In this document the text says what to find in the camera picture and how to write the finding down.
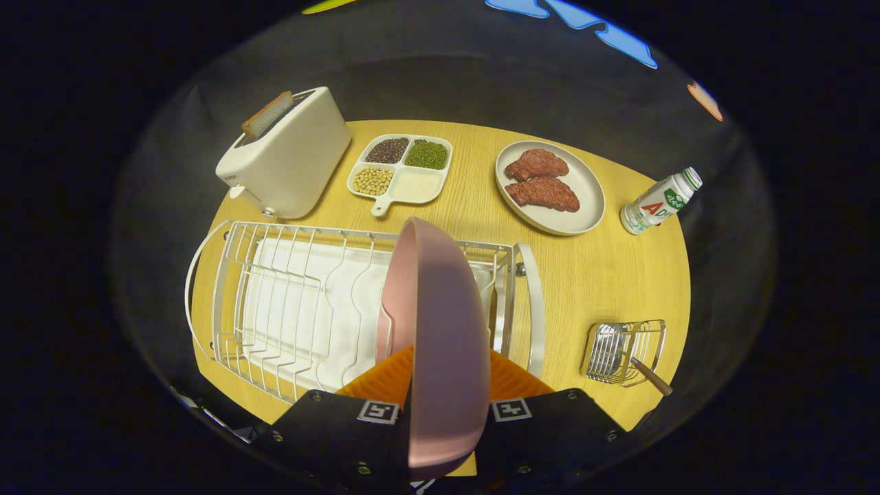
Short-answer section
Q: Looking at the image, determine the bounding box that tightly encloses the pile of white rice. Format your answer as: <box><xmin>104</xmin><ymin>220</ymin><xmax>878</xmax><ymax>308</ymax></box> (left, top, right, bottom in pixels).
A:
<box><xmin>393</xmin><ymin>169</ymin><xmax>441</xmax><ymax>200</ymax></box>

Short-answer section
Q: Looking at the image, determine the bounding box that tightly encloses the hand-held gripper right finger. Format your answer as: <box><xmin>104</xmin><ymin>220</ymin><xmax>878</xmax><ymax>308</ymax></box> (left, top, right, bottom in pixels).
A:
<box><xmin>474</xmin><ymin>349</ymin><xmax>628</xmax><ymax>490</ymax></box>

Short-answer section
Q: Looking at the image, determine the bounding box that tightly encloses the pile of dark beans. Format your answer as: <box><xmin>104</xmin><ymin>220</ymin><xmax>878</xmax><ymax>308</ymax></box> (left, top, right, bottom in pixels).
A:
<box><xmin>365</xmin><ymin>137</ymin><xmax>410</xmax><ymax>164</ymax></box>

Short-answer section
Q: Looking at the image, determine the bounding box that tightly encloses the brown toast slice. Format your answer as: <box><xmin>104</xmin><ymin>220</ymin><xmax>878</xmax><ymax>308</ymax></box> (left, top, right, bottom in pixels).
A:
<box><xmin>241</xmin><ymin>91</ymin><xmax>295</xmax><ymax>138</ymax></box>

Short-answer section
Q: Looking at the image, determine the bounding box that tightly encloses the black backdrop cloth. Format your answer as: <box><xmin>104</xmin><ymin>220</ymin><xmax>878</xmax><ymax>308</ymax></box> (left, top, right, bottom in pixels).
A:
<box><xmin>110</xmin><ymin>0</ymin><xmax>778</xmax><ymax>441</ymax></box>

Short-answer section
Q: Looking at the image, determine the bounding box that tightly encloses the white drip tray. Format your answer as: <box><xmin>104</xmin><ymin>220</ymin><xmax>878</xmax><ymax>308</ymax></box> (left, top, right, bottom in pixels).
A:
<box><xmin>242</xmin><ymin>237</ymin><xmax>496</xmax><ymax>393</ymax></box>

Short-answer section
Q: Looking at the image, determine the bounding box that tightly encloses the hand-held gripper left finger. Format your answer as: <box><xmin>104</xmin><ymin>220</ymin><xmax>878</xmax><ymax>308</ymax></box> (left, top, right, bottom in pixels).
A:
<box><xmin>258</xmin><ymin>344</ymin><xmax>415</xmax><ymax>494</ymax></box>

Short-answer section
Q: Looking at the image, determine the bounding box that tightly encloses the white toaster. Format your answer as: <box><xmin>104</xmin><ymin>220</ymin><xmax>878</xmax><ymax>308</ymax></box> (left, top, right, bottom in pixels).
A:
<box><xmin>215</xmin><ymin>87</ymin><xmax>352</xmax><ymax>221</ymax></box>

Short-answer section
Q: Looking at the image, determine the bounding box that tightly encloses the white wire dish rack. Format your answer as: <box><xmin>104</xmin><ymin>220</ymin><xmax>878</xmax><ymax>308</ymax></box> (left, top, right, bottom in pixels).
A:
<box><xmin>184</xmin><ymin>220</ymin><xmax>547</xmax><ymax>405</ymax></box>

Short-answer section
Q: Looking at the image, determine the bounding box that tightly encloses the pile of yellow soybeans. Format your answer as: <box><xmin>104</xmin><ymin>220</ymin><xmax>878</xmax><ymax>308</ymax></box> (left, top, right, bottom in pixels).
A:
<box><xmin>353</xmin><ymin>166</ymin><xmax>394</xmax><ymax>195</ymax></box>

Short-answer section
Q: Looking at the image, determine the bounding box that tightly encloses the beige plate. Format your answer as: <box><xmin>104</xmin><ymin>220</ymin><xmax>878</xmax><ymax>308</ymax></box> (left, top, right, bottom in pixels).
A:
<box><xmin>495</xmin><ymin>140</ymin><xmax>606</xmax><ymax>237</ymax></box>

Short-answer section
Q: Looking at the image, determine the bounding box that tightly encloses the metal wire basket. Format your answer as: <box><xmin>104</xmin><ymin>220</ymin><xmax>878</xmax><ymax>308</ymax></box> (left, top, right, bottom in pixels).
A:
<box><xmin>581</xmin><ymin>320</ymin><xmax>668</xmax><ymax>387</ymax></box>

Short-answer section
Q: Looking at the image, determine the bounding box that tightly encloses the pile of green beans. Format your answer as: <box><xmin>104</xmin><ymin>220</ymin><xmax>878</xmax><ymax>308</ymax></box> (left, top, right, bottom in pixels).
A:
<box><xmin>404</xmin><ymin>140</ymin><xmax>449</xmax><ymax>170</ymax></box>

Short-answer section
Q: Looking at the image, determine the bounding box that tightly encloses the brown meat slice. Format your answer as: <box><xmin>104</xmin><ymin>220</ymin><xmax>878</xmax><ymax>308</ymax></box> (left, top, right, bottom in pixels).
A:
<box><xmin>505</xmin><ymin>177</ymin><xmax>580</xmax><ymax>212</ymax></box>
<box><xmin>504</xmin><ymin>148</ymin><xmax>570</xmax><ymax>182</ymax></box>

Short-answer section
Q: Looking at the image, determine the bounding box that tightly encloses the white drink bottle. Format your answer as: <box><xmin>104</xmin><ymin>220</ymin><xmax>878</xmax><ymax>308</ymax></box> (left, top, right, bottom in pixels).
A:
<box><xmin>619</xmin><ymin>167</ymin><xmax>703</xmax><ymax>236</ymax></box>

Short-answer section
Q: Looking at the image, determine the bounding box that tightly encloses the white divided dish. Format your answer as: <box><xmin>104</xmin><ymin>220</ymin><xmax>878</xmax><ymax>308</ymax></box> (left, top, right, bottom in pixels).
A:
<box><xmin>346</xmin><ymin>133</ymin><xmax>454</xmax><ymax>218</ymax></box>

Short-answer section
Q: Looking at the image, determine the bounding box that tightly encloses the wooden handled spoon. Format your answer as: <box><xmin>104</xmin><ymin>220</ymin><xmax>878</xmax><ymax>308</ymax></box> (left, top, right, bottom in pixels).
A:
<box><xmin>619</xmin><ymin>347</ymin><xmax>673</xmax><ymax>397</ymax></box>

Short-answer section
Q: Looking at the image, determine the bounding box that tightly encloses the pink plate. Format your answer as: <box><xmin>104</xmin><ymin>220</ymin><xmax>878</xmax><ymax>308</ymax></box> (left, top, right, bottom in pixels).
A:
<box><xmin>375</xmin><ymin>217</ymin><xmax>492</xmax><ymax>482</ymax></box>

